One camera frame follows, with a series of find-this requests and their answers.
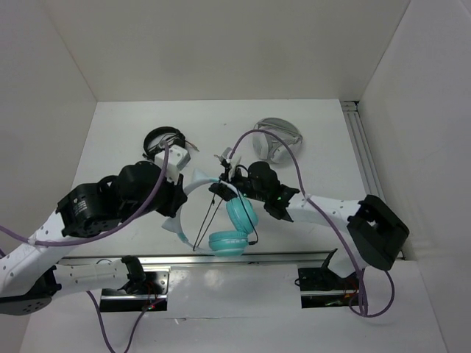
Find black headphone cable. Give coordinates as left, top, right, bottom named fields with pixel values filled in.
left=191, top=165, right=259, bottom=252

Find white grey headphones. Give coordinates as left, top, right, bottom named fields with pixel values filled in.
left=252, top=117, right=303, bottom=164

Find aluminium right side rail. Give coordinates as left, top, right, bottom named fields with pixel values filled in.
left=340, top=101, right=384, bottom=199

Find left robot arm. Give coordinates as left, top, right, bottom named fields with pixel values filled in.
left=1, top=161, right=187, bottom=316

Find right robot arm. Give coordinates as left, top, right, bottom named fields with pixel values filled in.
left=209, top=162, right=410, bottom=288

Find black headphones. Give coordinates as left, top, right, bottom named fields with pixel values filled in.
left=142, top=126, right=199, bottom=161

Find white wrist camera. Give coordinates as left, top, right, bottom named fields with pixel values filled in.
left=214, top=147, right=241, bottom=182
left=166, top=146, right=191, bottom=183

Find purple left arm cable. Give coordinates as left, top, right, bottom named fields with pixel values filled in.
left=0, top=143, right=172, bottom=352

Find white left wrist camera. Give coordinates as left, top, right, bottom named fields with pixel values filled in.
left=166, top=146, right=191, bottom=183

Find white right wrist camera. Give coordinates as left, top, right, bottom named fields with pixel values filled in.
left=214, top=147, right=241, bottom=182

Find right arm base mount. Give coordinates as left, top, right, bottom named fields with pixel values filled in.
left=294, top=251, right=359, bottom=308

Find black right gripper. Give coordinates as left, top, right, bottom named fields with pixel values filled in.
left=209, top=164, right=268, bottom=203

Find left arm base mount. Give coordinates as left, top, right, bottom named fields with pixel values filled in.
left=99, top=265, right=170, bottom=313

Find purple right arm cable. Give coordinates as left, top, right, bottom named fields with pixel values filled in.
left=224, top=130, right=397, bottom=318

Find teal cat-ear headphones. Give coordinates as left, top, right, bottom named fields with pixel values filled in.
left=162, top=169, right=260, bottom=257

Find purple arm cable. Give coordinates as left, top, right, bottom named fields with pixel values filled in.
left=224, top=130, right=397, bottom=318
left=0, top=143, right=172, bottom=352

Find aluminium front rail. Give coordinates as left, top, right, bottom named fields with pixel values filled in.
left=60, top=249, right=339, bottom=271

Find aluminium rail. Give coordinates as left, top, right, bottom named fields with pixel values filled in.
left=60, top=249, right=339, bottom=271
left=340, top=101, right=384, bottom=199

